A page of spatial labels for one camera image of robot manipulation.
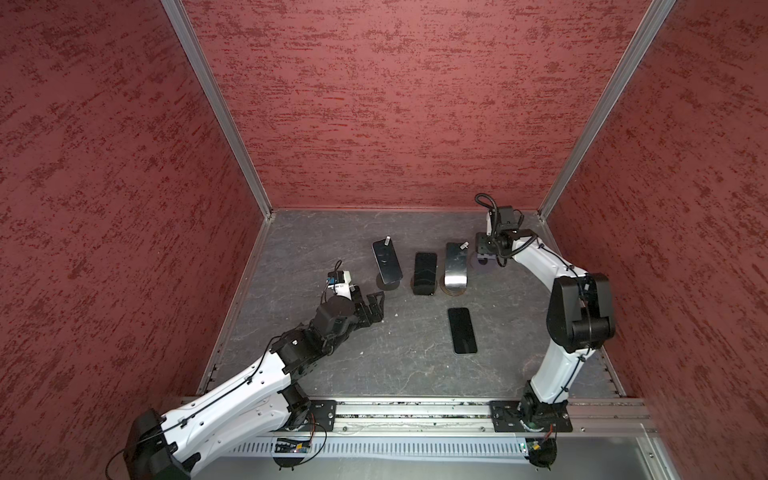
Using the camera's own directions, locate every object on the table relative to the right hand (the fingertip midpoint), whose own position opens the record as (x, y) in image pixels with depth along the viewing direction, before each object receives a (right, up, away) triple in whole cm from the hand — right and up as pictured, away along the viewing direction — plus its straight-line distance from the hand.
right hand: (484, 246), depth 97 cm
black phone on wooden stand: (-20, -9, -2) cm, 22 cm away
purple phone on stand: (-32, -4, -3) cm, 33 cm away
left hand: (-36, -14, -21) cm, 44 cm away
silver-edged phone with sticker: (-10, -6, -4) cm, 13 cm away
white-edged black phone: (-9, -26, -7) cm, 28 cm away
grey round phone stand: (-33, -13, -1) cm, 35 cm away
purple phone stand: (+1, -5, +3) cm, 6 cm away
